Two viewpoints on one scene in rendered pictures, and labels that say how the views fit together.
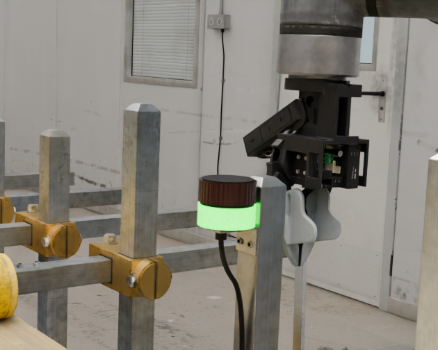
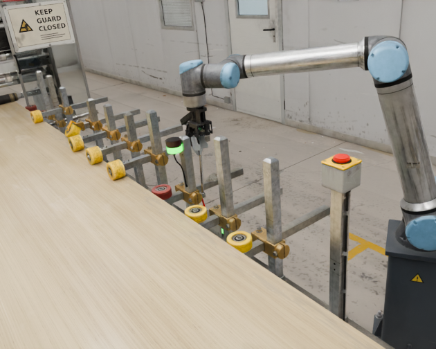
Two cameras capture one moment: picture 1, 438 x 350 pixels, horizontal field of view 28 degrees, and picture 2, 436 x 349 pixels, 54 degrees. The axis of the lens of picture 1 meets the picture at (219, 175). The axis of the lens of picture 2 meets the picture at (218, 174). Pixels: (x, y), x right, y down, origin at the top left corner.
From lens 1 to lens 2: 84 cm
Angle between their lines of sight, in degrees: 17
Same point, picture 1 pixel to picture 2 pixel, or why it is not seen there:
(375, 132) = (272, 47)
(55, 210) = (132, 137)
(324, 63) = (194, 104)
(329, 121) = (198, 119)
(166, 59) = (178, 16)
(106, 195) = not seen: hidden behind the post
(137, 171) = (152, 130)
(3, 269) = (120, 165)
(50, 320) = (138, 169)
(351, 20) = (200, 91)
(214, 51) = (199, 12)
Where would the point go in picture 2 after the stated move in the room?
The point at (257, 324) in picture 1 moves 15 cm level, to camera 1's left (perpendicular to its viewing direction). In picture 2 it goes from (187, 174) to (151, 177)
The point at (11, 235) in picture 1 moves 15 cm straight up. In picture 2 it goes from (120, 146) to (115, 117)
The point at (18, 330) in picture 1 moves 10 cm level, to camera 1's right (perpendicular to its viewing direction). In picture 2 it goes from (126, 181) to (150, 179)
